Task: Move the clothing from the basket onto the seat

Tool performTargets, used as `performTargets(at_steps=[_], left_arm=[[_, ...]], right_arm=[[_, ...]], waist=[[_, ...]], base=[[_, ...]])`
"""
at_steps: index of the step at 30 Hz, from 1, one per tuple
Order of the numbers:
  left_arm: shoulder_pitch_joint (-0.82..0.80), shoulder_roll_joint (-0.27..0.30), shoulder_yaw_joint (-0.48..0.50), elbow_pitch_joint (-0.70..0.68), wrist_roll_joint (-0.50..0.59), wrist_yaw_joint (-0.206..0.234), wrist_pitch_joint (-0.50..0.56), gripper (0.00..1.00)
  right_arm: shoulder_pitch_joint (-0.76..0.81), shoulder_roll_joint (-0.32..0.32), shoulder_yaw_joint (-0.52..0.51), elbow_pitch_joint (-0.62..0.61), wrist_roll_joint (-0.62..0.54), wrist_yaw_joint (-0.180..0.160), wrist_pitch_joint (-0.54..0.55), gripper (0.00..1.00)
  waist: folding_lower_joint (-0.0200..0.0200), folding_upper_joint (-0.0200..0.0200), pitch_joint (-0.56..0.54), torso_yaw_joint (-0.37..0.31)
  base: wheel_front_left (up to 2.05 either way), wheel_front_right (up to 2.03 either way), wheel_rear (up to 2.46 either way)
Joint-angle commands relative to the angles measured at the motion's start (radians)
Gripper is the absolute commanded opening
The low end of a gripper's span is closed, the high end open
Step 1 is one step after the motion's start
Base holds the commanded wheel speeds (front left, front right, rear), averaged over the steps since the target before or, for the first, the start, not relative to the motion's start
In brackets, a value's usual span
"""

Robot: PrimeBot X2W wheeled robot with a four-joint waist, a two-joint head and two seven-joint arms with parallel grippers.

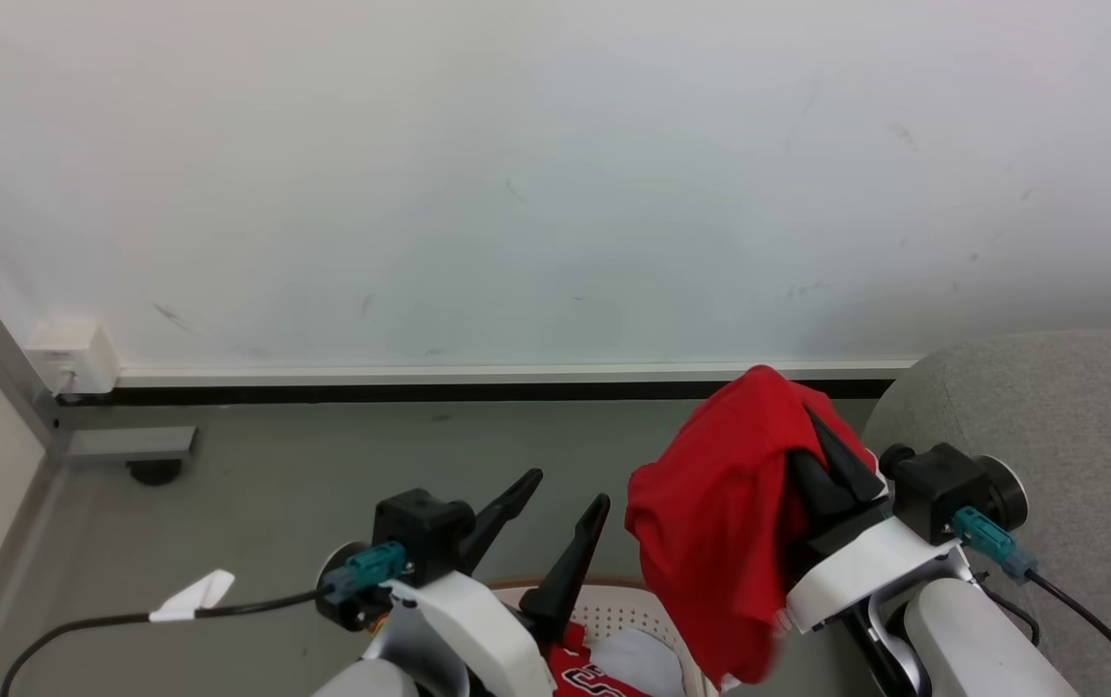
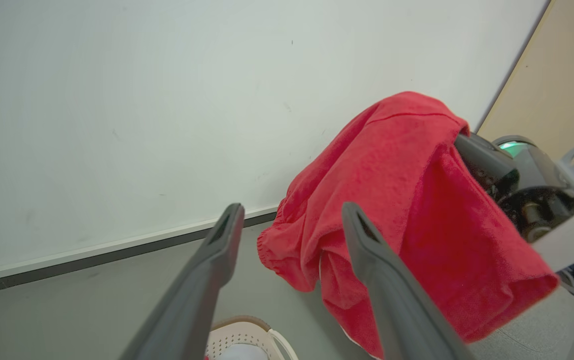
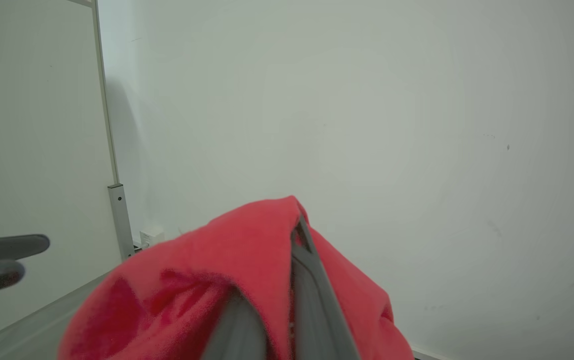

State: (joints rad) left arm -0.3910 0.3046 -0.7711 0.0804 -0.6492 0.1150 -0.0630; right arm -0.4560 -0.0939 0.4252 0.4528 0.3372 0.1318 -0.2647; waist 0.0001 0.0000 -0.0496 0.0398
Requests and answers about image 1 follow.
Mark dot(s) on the white black wall baseboard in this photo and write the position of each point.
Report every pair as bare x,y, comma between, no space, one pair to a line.
478,381

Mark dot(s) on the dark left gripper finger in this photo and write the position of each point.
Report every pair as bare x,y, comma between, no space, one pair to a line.
567,576
507,505

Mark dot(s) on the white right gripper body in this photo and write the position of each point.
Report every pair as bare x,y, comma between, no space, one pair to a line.
855,566

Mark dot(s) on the red jersey white print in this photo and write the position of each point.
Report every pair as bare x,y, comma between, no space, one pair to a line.
586,678

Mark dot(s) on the white perforated laundry basket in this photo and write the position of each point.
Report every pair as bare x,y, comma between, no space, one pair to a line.
614,615

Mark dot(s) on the plain red garment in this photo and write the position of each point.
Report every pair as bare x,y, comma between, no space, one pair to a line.
720,523

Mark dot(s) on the black caster foot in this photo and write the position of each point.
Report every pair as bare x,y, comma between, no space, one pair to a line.
154,471

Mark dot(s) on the white wall socket box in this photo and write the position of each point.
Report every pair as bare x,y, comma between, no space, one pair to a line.
72,353

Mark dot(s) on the grey fabric sofa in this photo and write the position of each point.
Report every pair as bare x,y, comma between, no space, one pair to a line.
1068,436

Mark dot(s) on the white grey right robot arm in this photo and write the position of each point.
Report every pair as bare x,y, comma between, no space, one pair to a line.
976,639

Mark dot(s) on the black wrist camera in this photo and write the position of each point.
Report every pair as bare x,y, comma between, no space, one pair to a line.
943,489
420,530

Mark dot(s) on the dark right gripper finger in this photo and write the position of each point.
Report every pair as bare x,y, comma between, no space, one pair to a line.
846,453
812,484

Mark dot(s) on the light grey white garment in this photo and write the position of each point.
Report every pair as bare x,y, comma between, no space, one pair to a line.
643,660

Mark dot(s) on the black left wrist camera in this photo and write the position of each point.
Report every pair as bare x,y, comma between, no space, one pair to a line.
420,530

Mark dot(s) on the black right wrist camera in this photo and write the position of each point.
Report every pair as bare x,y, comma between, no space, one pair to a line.
943,489

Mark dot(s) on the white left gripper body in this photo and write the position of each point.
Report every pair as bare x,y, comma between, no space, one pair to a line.
464,620

